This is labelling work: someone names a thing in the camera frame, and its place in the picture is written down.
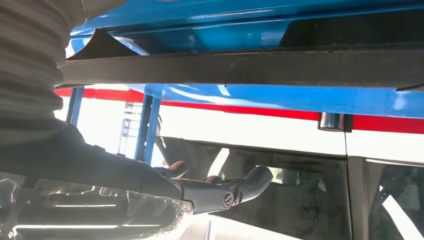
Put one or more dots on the white car red stripe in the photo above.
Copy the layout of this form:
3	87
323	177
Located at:
248	132

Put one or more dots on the blue metal shelf rack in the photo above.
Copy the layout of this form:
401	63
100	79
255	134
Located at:
75	109
265	99

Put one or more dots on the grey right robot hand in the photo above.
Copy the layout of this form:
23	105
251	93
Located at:
82	185

